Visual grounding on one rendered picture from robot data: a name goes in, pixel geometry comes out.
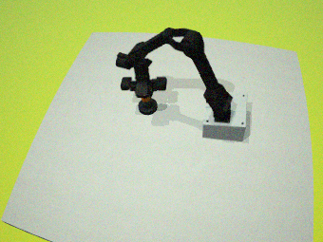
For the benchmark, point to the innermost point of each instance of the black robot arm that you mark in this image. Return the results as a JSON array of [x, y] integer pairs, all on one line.
[[192, 46]]

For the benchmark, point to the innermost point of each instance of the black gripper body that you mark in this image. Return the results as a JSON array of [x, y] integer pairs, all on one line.
[[159, 83]]

